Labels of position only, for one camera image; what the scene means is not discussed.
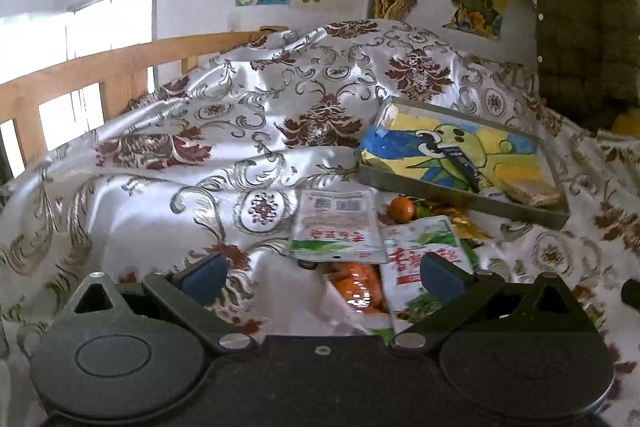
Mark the white green barcode snack packet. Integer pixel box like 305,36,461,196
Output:
289,188,387,264

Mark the grey metal tray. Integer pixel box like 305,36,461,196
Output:
356,96,572,230

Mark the yellow cloth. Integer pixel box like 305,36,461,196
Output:
611,113,640,138

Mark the white green red-label snack packet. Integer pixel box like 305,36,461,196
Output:
381,216,475,335

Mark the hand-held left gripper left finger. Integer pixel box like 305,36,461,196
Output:
72,253,257,355

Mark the floral satin blanket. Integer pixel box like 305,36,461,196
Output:
0,19,640,427

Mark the tan snack bar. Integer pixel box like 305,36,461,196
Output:
501,178,562,208

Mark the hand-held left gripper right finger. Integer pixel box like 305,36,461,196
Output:
389,252,576,353

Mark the wooden bed rail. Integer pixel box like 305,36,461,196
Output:
0,26,290,170

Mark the yellow foil snack packet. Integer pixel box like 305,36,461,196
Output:
425,203,495,242

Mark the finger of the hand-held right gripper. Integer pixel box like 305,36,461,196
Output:
621,279,640,309

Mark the window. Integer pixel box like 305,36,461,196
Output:
0,0,160,180

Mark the dark green quilted jacket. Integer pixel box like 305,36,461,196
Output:
525,0,640,132

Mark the small orange mandarin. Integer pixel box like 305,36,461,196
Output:
388,197,416,221

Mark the black stick packet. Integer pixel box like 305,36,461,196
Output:
441,143,482,194

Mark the colourful drawing paper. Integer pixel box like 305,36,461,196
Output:
360,103,545,196

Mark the clear bag of orange snacks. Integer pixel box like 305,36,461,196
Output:
320,261,396,339

